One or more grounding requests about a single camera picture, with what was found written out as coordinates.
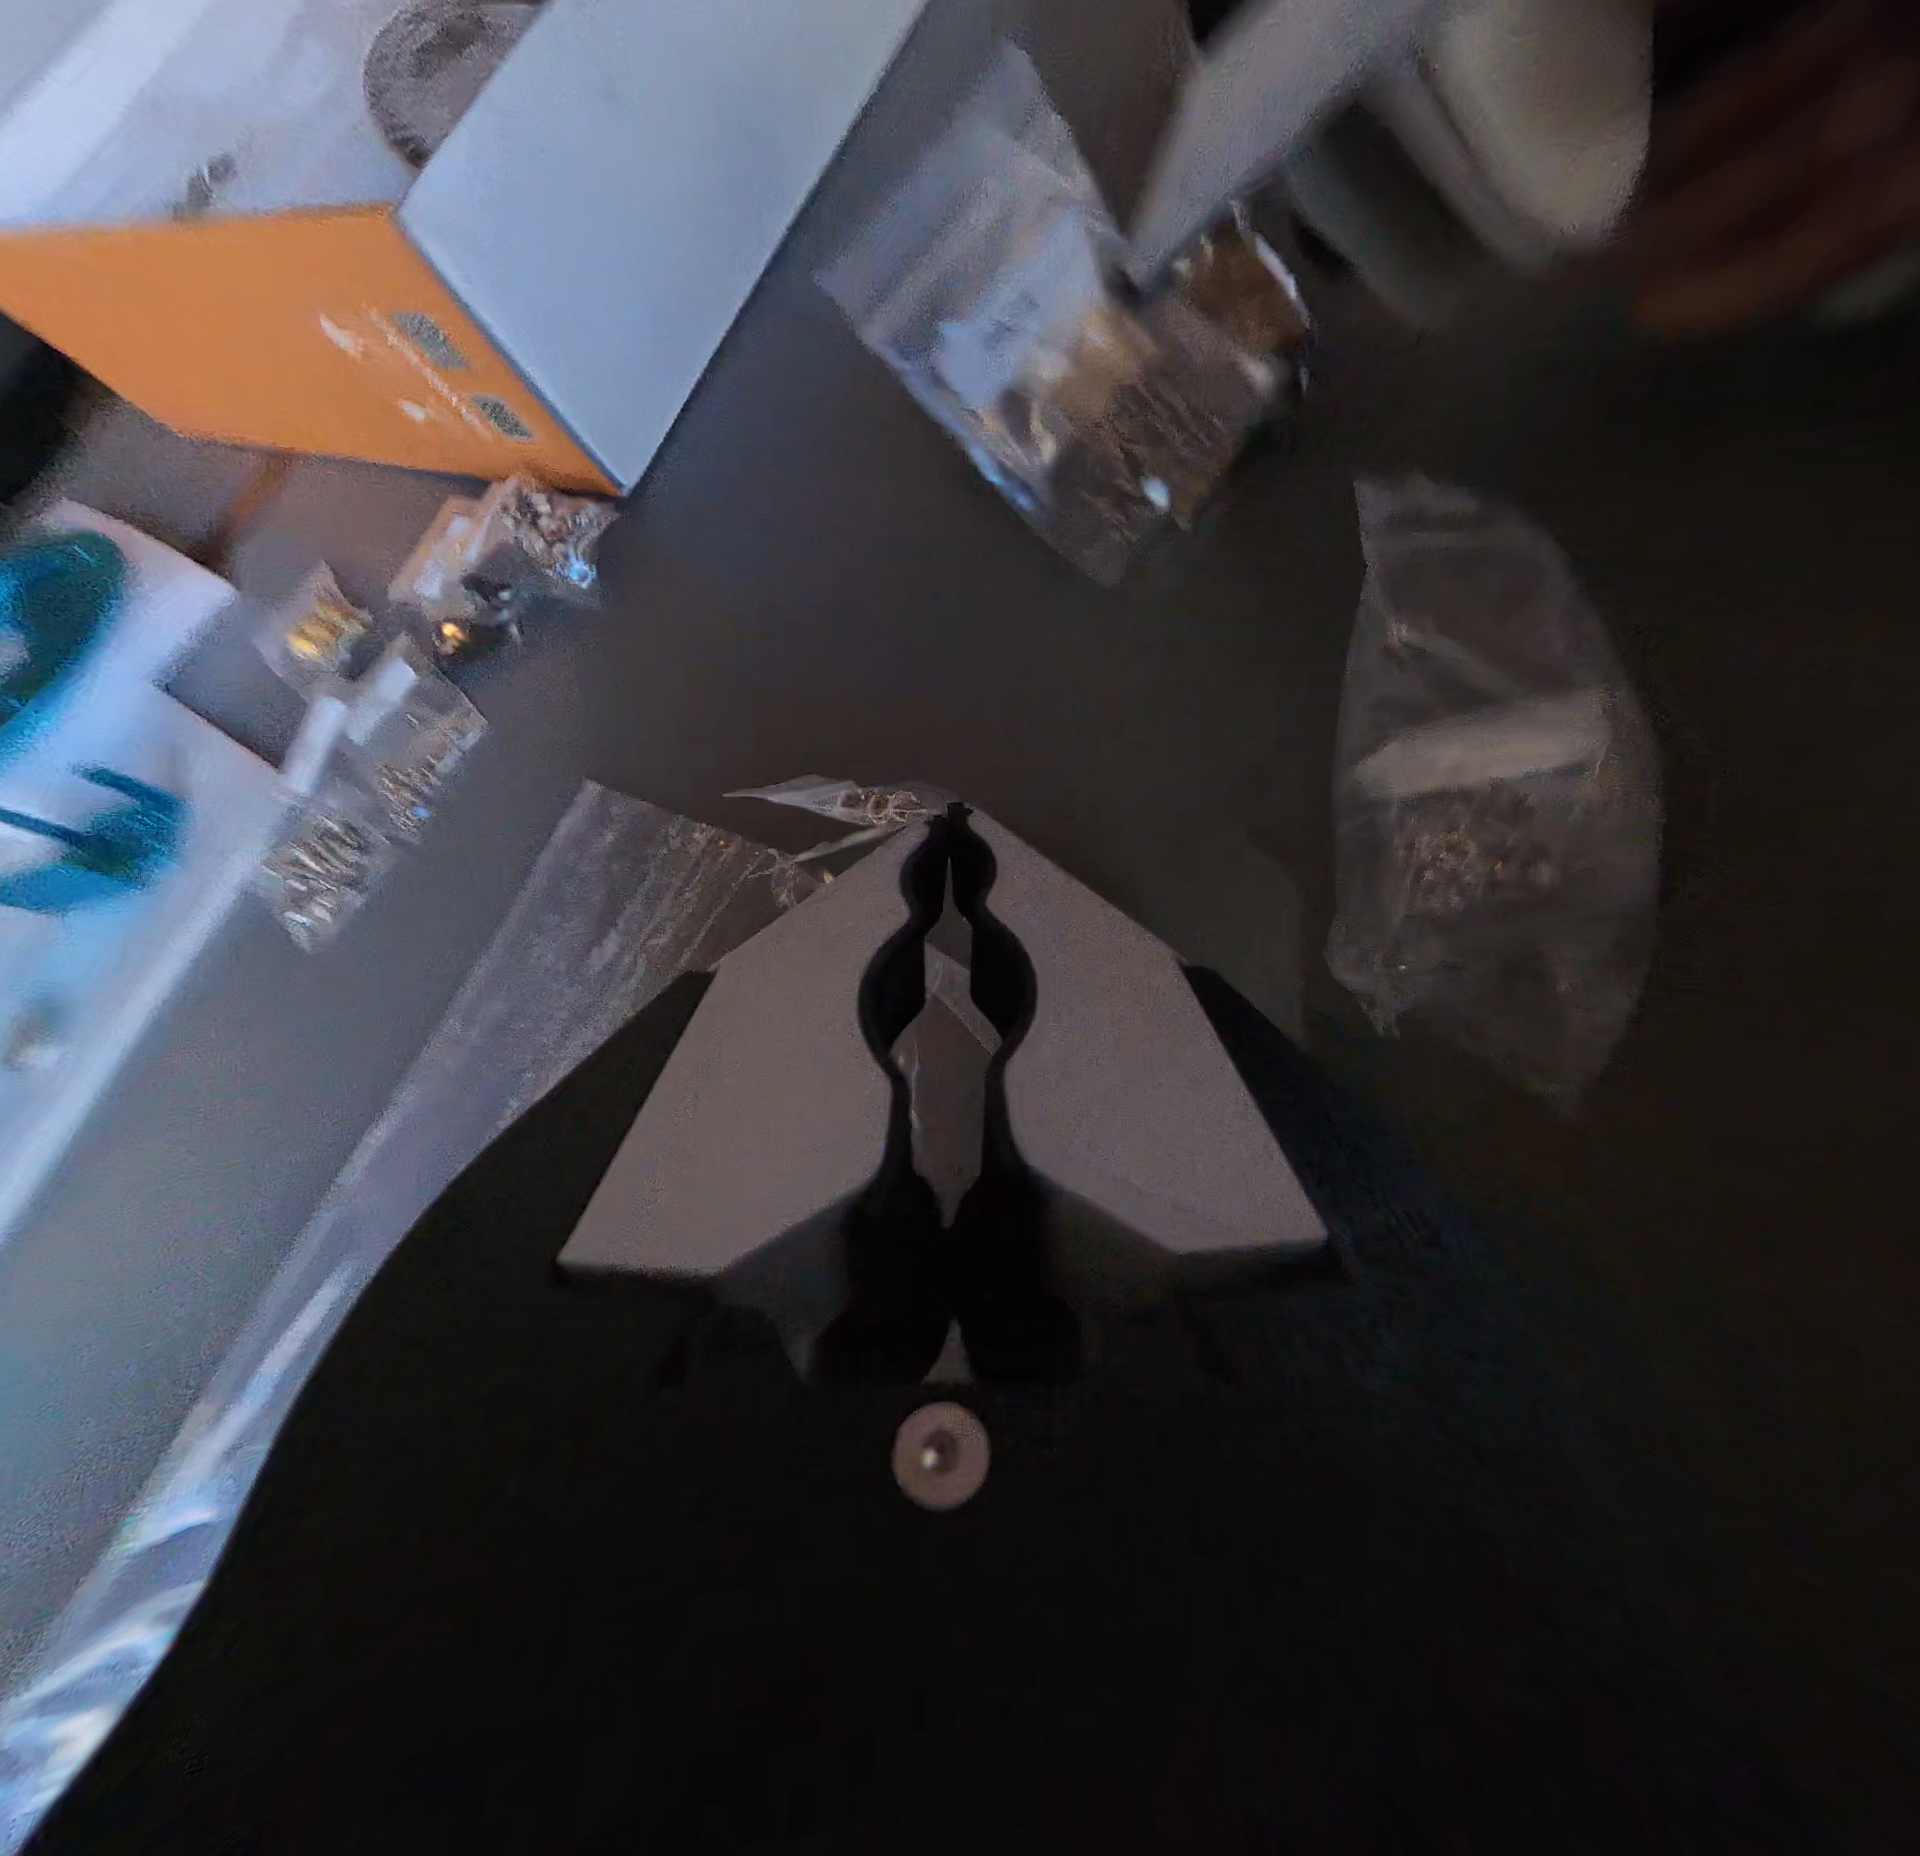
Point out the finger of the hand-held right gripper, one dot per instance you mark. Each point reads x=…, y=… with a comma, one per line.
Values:
x=1277, y=85

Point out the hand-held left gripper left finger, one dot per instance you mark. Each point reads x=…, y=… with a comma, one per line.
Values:
x=736, y=1136

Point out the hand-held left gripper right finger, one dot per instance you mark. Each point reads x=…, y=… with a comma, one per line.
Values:
x=1171, y=1122

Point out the clear plastic bag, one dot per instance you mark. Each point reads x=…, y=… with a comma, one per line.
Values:
x=496, y=987

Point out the small labelled clear zip bag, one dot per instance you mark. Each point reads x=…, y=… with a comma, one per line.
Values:
x=838, y=805

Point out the zip bag of mixed hardware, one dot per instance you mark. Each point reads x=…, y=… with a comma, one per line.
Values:
x=977, y=283

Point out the orange and white box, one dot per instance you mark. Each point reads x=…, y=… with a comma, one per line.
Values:
x=226, y=325

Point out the grey desk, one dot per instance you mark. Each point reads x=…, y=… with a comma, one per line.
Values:
x=898, y=656

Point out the person's right hand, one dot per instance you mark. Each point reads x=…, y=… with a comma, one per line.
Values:
x=1782, y=131

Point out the silver foil bag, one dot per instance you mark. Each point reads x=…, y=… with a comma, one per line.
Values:
x=1217, y=342

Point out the zip bag of gold screws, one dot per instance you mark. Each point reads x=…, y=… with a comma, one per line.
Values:
x=369, y=789

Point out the white foam sheet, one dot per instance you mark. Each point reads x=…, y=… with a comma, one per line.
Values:
x=149, y=656

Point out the clear bagged part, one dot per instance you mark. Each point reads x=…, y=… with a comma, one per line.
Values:
x=451, y=62

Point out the small dark blue bracket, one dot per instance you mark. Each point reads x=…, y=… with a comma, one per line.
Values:
x=90, y=842

